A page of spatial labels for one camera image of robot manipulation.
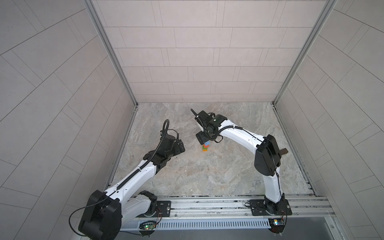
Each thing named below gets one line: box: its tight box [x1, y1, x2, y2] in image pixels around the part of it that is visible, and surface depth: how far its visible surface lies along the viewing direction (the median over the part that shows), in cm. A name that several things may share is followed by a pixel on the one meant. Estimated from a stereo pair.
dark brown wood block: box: [279, 148, 289, 155], surface depth 92 cm
